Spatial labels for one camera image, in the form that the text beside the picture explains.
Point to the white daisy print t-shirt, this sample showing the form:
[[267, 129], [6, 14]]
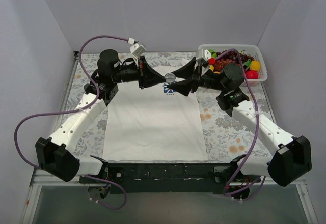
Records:
[[153, 124]]

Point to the aluminium frame rail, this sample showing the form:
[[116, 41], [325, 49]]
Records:
[[43, 178]]

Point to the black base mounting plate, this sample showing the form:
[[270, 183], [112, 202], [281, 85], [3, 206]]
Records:
[[168, 177]]

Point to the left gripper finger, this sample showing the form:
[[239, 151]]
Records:
[[150, 80], [147, 71]]

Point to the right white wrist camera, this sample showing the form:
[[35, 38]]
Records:
[[202, 57]]

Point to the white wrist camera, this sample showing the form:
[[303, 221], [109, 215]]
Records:
[[136, 49], [202, 57]]

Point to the dark red grape bunch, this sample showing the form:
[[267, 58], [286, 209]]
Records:
[[232, 57]]

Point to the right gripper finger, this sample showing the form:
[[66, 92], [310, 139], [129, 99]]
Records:
[[185, 87], [193, 67]]

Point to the red apple toy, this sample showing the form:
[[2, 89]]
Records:
[[250, 74]]

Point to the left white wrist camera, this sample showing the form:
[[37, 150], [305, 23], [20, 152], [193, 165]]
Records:
[[136, 49]]

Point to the green toy ball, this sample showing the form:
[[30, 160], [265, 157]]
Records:
[[213, 53]]

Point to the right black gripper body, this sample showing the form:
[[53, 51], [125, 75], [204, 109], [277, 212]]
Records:
[[196, 76]]

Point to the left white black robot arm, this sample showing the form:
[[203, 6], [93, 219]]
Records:
[[55, 154]]

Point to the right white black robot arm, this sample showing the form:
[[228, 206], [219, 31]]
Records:
[[290, 155]]

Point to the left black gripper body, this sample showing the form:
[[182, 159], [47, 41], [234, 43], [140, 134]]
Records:
[[141, 72]]

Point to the yellow fruit toy right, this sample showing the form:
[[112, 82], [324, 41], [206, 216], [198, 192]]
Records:
[[255, 65]]

